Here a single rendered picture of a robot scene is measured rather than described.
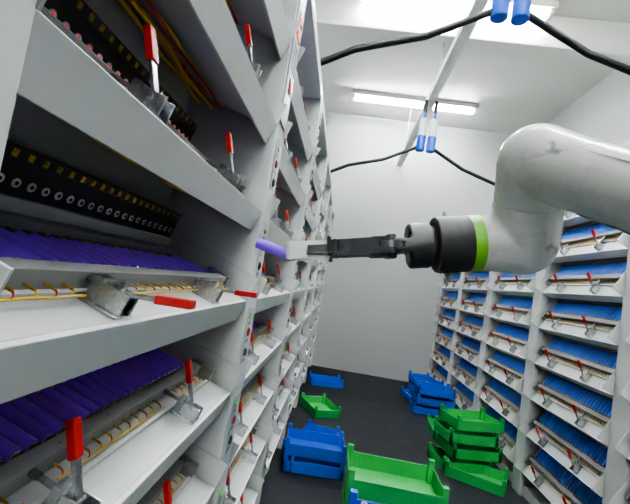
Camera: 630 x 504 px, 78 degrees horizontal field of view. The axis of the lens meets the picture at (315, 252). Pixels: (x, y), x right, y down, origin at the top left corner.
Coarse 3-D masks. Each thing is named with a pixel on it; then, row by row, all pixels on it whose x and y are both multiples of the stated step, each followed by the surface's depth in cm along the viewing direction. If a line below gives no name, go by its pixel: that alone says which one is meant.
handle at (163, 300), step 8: (120, 288) 36; (136, 296) 35; (144, 296) 35; (152, 296) 36; (160, 296) 35; (168, 296) 36; (160, 304) 35; (168, 304) 35; (176, 304) 35; (184, 304) 35; (192, 304) 35
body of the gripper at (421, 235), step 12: (408, 228) 62; (420, 228) 61; (396, 240) 60; (408, 240) 60; (420, 240) 60; (432, 240) 60; (384, 252) 62; (396, 252) 62; (408, 252) 63; (420, 252) 60; (432, 252) 60; (408, 264) 64; (420, 264) 62; (432, 264) 62
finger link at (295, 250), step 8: (312, 240) 64; (320, 240) 64; (288, 248) 64; (296, 248) 64; (304, 248) 64; (288, 256) 64; (296, 256) 64; (304, 256) 64; (312, 256) 63; (320, 256) 63; (328, 256) 63
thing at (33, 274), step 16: (16, 272) 28; (32, 272) 29; (48, 272) 31; (64, 272) 33; (80, 272) 35; (96, 272) 37; (112, 272) 39; (128, 272) 42; (144, 272) 46; (160, 272) 51; (176, 272) 56; (192, 272) 64; (16, 288) 29; (32, 288) 29; (48, 288) 32; (64, 288) 34; (144, 288) 45; (176, 288) 53; (224, 288) 74
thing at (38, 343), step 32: (96, 224) 55; (192, 256) 81; (0, 288) 20; (0, 320) 25; (32, 320) 27; (64, 320) 29; (96, 320) 32; (128, 320) 36; (160, 320) 42; (192, 320) 52; (224, 320) 70; (0, 352) 22; (32, 352) 25; (64, 352) 28; (96, 352) 32; (128, 352) 38; (0, 384) 24; (32, 384) 26
